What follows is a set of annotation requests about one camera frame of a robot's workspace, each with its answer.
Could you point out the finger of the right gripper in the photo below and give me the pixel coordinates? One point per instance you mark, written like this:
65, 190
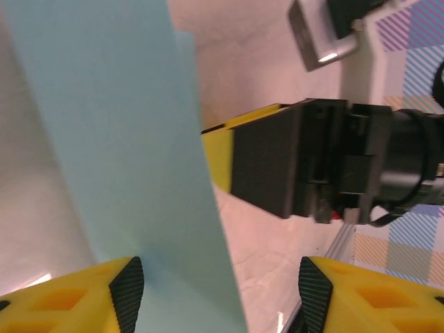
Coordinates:
263, 163
256, 114

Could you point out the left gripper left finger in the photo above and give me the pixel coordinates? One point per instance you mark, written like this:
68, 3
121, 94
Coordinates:
62, 305

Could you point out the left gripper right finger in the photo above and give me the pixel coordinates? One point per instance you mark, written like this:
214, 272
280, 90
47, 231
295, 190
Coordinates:
374, 301

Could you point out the light blue paper sheet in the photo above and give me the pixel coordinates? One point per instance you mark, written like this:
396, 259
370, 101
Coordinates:
121, 138

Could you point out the aluminium side rail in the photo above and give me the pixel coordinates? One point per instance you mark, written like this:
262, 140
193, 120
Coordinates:
341, 239

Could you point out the right white camera bracket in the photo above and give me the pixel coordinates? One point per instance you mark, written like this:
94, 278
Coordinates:
364, 69

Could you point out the silver metal camera mount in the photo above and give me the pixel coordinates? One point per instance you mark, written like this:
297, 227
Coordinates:
312, 34

